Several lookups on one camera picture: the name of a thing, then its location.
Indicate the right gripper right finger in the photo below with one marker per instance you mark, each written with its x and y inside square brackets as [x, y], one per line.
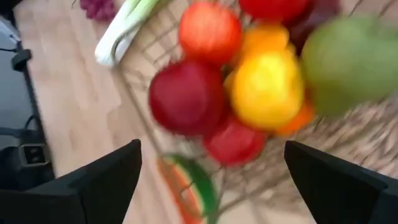
[335, 193]

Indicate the watermelon slice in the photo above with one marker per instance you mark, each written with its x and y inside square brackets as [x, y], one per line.
[199, 186]

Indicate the yellow pear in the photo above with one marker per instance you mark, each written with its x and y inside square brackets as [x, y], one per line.
[267, 90]

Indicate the round woven placemat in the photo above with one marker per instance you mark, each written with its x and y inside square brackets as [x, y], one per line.
[357, 140]

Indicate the dark red apple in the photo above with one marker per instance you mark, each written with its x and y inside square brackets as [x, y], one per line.
[186, 96]

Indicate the yellow bell pepper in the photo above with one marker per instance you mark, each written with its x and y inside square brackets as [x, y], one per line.
[264, 37]

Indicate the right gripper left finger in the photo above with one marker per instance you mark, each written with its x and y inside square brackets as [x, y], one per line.
[93, 199]

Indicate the purple grape bunch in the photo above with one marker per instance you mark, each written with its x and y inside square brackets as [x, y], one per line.
[99, 9]

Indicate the orange fruit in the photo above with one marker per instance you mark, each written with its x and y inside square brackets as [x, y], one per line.
[298, 121]

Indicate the red tomato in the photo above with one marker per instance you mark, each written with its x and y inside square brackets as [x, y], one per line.
[210, 31]

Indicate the bright red apple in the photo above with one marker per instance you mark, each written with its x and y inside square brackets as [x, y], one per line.
[233, 143]

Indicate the speckled green fruit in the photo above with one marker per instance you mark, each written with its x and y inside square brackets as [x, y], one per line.
[351, 62]

